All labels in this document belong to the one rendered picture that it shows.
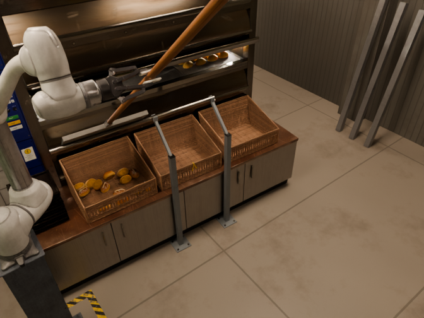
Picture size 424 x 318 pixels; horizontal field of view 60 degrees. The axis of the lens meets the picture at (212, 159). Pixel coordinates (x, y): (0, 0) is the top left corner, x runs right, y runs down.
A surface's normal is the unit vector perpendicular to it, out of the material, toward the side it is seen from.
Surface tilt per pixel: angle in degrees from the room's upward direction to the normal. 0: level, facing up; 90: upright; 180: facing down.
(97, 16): 70
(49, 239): 0
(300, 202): 0
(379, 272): 0
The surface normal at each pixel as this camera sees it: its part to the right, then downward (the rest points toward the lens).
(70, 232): -0.01, -0.79
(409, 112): -0.80, 0.38
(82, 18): 0.51, 0.22
